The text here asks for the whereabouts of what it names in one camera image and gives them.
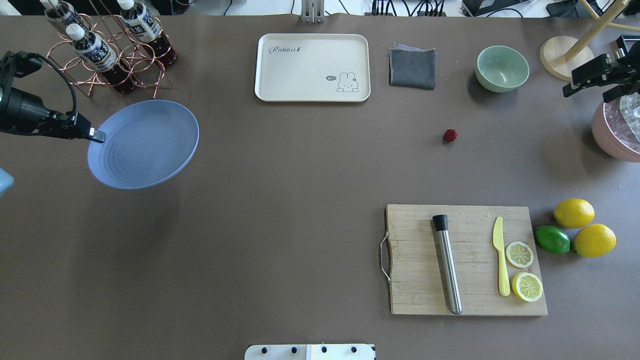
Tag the cream rabbit tray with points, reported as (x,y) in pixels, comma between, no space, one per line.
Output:
(312,67)

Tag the yellow plastic knife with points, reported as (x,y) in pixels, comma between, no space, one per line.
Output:
(499,245)

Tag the copper wire bottle rack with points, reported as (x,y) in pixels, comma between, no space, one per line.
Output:
(129,63)

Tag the blue plate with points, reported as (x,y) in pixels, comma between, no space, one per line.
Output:
(146,144)

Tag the steel muddler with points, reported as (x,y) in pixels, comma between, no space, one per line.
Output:
(449,271)

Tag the red strawberry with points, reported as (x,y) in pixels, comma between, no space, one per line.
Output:
(450,135)

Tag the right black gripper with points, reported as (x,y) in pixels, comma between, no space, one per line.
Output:
(621,79)

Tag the yellow lemon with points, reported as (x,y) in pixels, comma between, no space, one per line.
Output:
(573,213)
(594,240)

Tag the tea bottle two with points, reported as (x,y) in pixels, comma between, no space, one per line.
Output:
(147,30)

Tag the pink bowl with ice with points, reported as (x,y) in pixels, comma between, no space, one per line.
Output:
(615,128)

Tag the yellow lemon far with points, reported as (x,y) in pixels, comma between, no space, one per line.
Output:
(573,213)

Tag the grey folded cloth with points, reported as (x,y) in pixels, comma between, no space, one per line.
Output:
(413,67)

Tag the wooden cutting board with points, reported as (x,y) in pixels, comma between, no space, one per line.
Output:
(415,274)

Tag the tea bottle three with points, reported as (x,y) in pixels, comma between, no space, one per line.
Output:
(60,14)

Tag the yellow lemon near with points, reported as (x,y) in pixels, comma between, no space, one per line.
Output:
(594,240)

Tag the green bowl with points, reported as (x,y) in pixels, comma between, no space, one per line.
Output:
(501,69)

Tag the green lime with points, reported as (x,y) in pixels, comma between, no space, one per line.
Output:
(553,239)

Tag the lemon half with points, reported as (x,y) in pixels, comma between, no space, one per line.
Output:
(527,286)
(519,254)

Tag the tea bottle one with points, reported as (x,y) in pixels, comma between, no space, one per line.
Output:
(102,58)

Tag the wooden cup stand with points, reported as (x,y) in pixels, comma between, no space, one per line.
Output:
(562,54)

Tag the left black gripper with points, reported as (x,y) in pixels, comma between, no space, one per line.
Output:
(24,111)

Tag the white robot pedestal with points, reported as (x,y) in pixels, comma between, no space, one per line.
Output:
(321,351)

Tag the lemon half upper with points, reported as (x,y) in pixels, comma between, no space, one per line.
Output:
(519,254)

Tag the lemon half lower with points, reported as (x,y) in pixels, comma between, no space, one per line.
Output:
(527,286)

